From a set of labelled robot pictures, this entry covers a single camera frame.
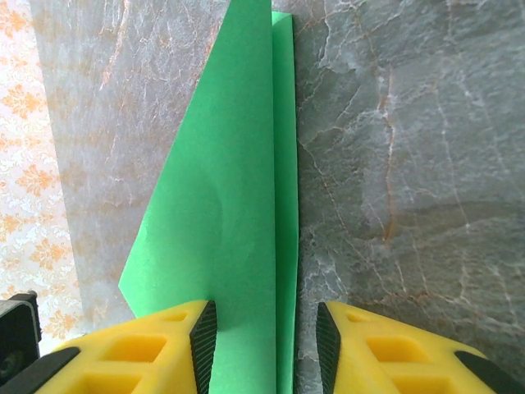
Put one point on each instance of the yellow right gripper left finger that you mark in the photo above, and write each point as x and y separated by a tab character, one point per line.
135	357

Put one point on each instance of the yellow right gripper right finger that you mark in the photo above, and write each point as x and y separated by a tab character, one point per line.
402	361

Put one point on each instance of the green paper sheet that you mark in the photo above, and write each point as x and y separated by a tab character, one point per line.
229	205

